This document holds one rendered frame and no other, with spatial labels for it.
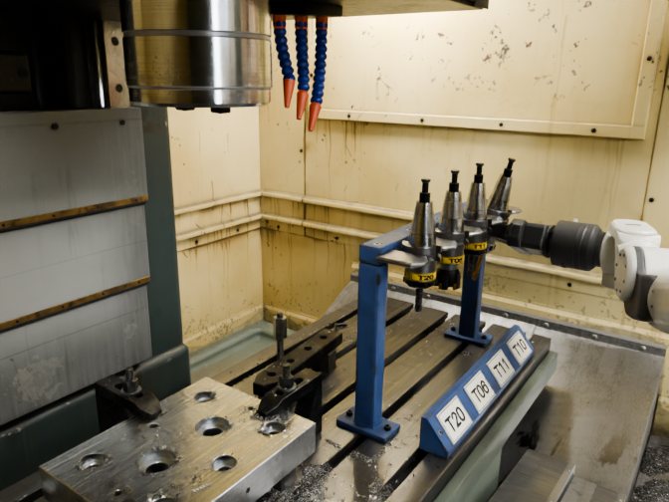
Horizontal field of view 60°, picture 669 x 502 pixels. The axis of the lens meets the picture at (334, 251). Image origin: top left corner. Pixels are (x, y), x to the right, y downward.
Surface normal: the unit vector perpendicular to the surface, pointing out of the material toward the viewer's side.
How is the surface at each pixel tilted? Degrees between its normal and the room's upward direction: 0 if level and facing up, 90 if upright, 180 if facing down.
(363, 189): 89
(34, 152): 90
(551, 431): 24
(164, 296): 90
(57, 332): 90
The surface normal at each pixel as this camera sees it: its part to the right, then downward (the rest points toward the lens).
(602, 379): -0.22, -0.78
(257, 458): 0.01, -0.96
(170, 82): -0.14, 0.29
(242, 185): 0.82, 0.18
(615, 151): -0.58, 0.24
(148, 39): -0.39, 0.26
